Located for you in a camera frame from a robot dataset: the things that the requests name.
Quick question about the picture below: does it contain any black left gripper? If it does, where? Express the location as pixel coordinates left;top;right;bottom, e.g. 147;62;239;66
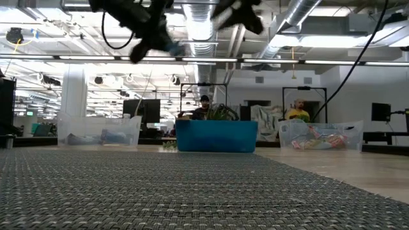
89;0;187;64

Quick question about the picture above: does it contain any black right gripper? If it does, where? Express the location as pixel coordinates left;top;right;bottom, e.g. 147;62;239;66
212;0;265;35

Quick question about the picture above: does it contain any red granola bar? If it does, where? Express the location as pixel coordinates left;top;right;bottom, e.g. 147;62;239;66
325;134;348;148
291;137;323;150

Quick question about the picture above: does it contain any ceiling light strip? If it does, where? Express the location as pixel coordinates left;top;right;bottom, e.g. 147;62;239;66
0;54;409;67

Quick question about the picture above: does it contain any black computer monitor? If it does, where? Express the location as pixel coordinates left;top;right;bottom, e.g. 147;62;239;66
123;99;161;124

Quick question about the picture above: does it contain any person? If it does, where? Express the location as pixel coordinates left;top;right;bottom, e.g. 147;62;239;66
190;95;212;121
284;98;311;123

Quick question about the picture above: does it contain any green potted plant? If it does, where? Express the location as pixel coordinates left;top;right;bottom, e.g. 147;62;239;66
206;103;240;121

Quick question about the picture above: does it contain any clear plastic bin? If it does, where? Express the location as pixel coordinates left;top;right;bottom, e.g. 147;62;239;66
56;111;143;148
277;119;364;151

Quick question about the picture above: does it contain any blue plastic bin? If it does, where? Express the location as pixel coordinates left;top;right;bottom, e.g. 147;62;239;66
175;119;259;153

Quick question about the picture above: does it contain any grey cover sheet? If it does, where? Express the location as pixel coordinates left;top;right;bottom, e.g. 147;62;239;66
251;104;282;142

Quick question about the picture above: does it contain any grey woven table mat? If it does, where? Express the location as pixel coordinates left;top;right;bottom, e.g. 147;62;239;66
0;148;409;230

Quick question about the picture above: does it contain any black cabinet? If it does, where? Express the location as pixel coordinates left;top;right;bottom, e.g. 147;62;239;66
0;77;17;135

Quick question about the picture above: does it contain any small black monitor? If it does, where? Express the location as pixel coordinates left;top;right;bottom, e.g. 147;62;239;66
371;102;392;122

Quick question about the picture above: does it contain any silver ventilation duct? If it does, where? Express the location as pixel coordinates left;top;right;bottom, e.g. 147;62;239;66
182;0;219;96
255;0;322;61

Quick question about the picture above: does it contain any black background station frame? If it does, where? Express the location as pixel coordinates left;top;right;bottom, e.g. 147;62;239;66
180;82;228;113
282;86;328;124

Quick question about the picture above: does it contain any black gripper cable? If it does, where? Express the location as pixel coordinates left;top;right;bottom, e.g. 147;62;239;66
100;11;135;50

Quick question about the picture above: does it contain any black hanging cable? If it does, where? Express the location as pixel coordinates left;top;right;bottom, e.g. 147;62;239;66
311;0;390;123

